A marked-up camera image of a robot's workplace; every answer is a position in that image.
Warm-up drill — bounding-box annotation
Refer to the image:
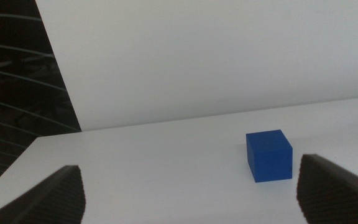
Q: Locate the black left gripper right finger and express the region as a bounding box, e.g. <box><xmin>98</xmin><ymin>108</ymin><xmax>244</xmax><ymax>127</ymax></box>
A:
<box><xmin>296</xmin><ymin>154</ymin><xmax>358</xmax><ymax>224</ymax></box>

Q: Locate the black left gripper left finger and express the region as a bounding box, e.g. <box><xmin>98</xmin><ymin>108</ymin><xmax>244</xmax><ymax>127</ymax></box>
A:
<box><xmin>0</xmin><ymin>165</ymin><xmax>86</xmax><ymax>224</ymax></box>

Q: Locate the blue cube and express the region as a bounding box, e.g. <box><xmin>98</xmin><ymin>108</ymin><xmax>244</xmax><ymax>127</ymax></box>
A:
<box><xmin>246</xmin><ymin>129</ymin><xmax>293</xmax><ymax>184</ymax></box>

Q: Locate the dark backdrop with pale lines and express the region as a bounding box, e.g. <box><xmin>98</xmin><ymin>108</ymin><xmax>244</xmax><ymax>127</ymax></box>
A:
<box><xmin>0</xmin><ymin>0</ymin><xmax>82</xmax><ymax>180</ymax></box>

